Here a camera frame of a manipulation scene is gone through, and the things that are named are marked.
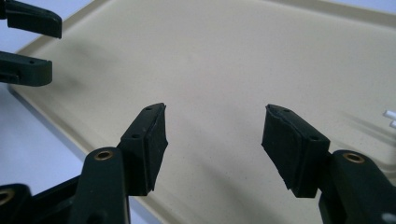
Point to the white chopstick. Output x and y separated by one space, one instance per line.
391 114

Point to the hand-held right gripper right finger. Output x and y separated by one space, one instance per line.
292 152

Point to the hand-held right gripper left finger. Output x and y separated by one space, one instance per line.
143 155

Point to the beige plastic tray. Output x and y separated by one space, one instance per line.
218 77

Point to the white board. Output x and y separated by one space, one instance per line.
31 149

